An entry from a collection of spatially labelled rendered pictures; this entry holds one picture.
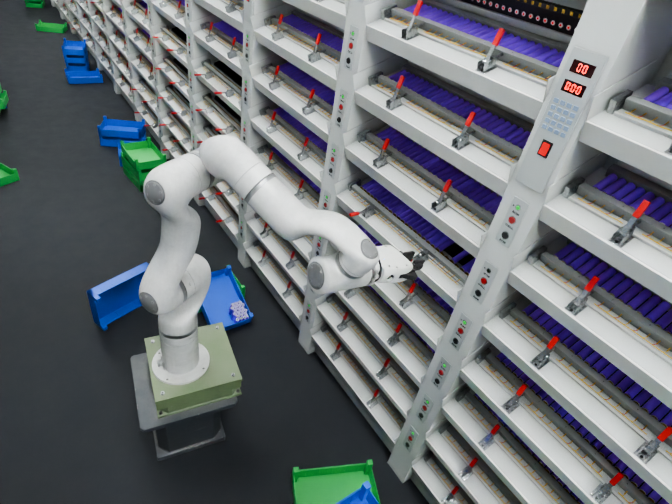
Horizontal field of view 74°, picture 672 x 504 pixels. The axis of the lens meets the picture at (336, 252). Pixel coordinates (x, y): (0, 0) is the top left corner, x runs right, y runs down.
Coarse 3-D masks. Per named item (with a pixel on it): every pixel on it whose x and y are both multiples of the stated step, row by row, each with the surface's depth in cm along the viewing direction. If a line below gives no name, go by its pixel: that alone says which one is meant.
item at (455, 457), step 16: (432, 432) 153; (448, 432) 153; (432, 448) 152; (448, 448) 150; (464, 448) 148; (448, 464) 146; (464, 464) 146; (480, 464) 143; (464, 480) 143; (480, 480) 142; (496, 480) 139; (480, 496) 139; (496, 496) 138; (512, 496) 136
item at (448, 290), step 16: (352, 176) 160; (368, 176) 165; (336, 192) 160; (352, 208) 156; (368, 224) 150; (384, 224) 148; (384, 240) 145; (400, 240) 143; (448, 256) 136; (416, 272) 137; (432, 272) 133; (464, 272) 131; (432, 288) 133; (448, 288) 128
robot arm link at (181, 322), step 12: (192, 264) 135; (204, 264) 138; (192, 276) 133; (204, 276) 137; (192, 288) 134; (204, 288) 140; (192, 300) 141; (180, 312) 139; (192, 312) 140; (168, 324) 138; (180, 324) 138; (192, 324) 141; (168, 336) 140; (180, 336) 141
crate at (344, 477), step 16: (352, 464) 169; (368, 464) 168; (304, 480) 167; (320, 480) 168; (336, 480) 169; (352, 480) 170; (368, 480) 171; (304, 496) 163; (320, 496) 163; (336, 496) 164
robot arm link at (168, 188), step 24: (168, 168) 103; (192, 168) 106; (144, 192) 104; (168, 192) 102; (192, 192) 107; (168, 216) 107; (192, 216) 115; (168, 240) 118; (192, 240) 120; (168, 264) 122; (144, 288) 126; (168, 288) 124; (168, 312) 130
